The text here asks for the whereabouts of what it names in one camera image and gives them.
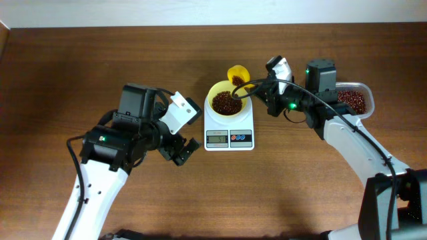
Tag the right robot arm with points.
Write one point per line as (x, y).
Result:
(394, 201)

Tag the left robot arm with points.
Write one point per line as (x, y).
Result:
(147, 119)

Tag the red beans in scoop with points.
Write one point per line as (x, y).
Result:
(237, 81)

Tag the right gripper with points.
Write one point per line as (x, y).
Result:
(269, 92)

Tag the white digital kitchen scale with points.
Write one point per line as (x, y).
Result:
(229, 132)

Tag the yellow plastic bowl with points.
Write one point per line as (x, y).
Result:
(222, 86)

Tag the clear plastic bean container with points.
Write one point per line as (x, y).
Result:
(365, 90)

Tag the red beans in container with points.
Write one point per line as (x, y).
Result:
(354, 99)

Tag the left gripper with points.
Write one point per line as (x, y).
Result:
(183, 155)

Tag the yellow plastic scoop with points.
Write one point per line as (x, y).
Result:
(240, 71)

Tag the red beans in bowl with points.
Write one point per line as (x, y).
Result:
(224, 104)

